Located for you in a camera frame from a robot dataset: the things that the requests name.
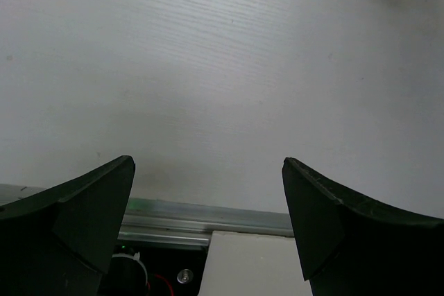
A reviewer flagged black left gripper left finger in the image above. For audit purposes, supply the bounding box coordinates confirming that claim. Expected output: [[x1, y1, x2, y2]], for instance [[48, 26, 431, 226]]
[[1, 155, 135, 295]]

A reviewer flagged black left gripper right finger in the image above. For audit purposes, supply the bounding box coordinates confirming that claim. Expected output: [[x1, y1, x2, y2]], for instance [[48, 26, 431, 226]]
[[282, 157, 443, 295]]

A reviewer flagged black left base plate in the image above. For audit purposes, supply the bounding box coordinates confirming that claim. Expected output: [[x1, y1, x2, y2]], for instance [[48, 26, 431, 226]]
[[97, 241, 208, 295]]

